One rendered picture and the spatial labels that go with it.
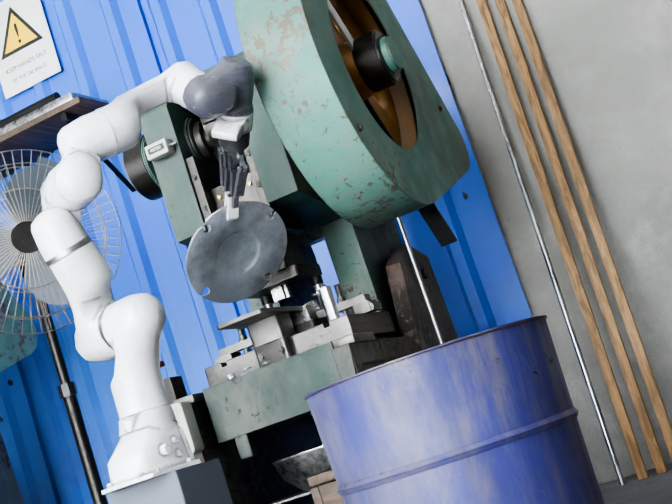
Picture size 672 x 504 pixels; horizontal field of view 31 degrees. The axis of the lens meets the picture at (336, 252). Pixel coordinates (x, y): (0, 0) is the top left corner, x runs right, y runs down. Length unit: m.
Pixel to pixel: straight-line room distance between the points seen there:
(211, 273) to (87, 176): 0.60
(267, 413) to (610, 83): 1.82
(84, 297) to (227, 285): 0.59
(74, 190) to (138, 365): 0.39
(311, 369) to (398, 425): 1.24
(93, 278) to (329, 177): 0.69
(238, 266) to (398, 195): 0.45
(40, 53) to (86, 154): 2.60
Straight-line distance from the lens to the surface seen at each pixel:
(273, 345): 3.13
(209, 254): 3.03
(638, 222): 4.18
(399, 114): 3.50
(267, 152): 3.20
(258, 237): 3.08
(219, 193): 3.31
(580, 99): 4.26
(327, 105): 2.87
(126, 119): 2.70
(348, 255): 3.41
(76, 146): 2.66
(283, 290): 3.29
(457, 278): 4.30
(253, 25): 2.96
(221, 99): 2.79
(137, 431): 2.57
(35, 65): 5.21
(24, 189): 3.80
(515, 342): 1.84
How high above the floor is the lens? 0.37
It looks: 9 degrees up
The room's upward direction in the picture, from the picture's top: 19 degrees counter-clockwise
